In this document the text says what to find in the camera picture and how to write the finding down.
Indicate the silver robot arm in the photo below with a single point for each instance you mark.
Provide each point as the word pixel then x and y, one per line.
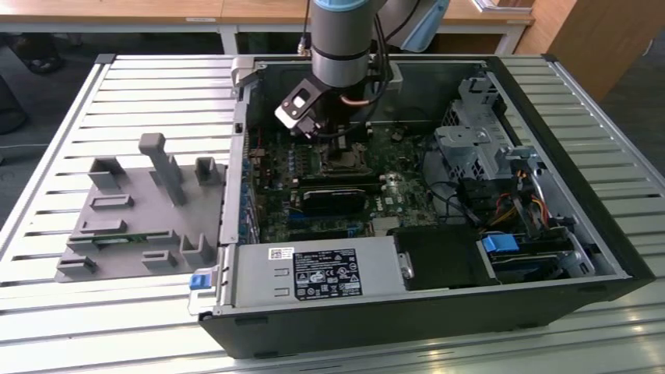
pixel 337 39

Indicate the CPU socket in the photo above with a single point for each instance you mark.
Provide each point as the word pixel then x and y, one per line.
pixel 357 165

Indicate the black expansion slot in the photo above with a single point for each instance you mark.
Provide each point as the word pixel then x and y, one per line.
pixel 317 235

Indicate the green motherboard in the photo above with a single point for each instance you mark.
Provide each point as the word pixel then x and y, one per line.
pixel 411 183

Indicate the silver metal drive cage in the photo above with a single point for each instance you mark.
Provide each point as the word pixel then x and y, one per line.
pixel 457 136

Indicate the low profile graphics card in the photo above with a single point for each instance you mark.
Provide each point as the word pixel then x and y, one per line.
pixel 332 200

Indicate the small silver chipset heatsink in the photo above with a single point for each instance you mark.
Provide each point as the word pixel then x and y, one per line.
pixel 385 225

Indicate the stack of papers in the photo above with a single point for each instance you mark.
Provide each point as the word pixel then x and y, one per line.
pixel 493 4

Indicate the black plastic shroud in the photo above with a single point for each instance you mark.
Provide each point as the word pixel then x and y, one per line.
pixel 441 257

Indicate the silver power supply with label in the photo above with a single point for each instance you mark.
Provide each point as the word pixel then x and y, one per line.
pixel 260 272

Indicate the hard disk in blue carrier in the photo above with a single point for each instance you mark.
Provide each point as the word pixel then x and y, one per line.
pixel 501 243

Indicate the grey parts rack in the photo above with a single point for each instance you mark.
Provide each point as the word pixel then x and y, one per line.
pixel 135 187

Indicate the blue case latch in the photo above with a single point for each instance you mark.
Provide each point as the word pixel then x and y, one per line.
pixel 202 282

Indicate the green RAM stick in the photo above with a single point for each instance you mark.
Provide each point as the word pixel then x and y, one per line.
pixel 135 237

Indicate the wooden cabinet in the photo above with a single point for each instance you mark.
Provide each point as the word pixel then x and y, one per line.
pixel 597 39

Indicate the black open PC case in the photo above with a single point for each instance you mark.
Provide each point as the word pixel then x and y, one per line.
pixel 364 331

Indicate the white black wrist camera box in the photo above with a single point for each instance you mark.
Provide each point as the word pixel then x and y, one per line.
pixel 299 102

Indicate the grey plastic case bracket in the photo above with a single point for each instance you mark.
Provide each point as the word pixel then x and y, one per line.
pixel 243 74

